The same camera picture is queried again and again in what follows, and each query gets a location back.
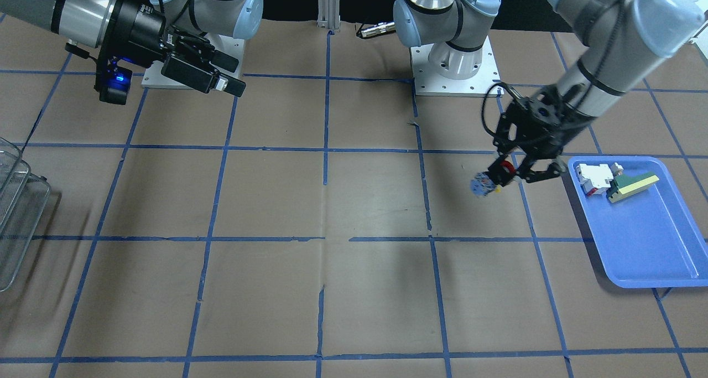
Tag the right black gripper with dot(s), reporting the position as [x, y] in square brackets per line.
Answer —
[135, 34]

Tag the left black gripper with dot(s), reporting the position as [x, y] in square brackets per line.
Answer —
[545, 135]

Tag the red emergency stop button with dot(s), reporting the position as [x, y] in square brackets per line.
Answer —
[481, 185]

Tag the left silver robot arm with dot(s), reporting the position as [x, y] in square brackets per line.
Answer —
[625, 41]

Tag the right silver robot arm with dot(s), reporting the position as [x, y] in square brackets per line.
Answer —
[84, 22]

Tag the white circuit breaker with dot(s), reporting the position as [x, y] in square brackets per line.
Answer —
[594, 179]

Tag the green yellow terminal block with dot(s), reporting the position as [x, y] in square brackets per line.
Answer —
[623, 185]

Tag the blue plastic tray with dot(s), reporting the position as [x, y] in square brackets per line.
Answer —
[649, 240]

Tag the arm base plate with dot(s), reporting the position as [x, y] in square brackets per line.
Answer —
[234, 47]
[459, 84]

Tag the aluminium frame post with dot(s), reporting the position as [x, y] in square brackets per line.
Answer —
[329, 15]

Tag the metal cable connector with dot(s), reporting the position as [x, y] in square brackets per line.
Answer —
[373, 31]

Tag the wire mesh shelf basket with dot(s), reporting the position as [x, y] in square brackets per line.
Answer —
[23, 200]

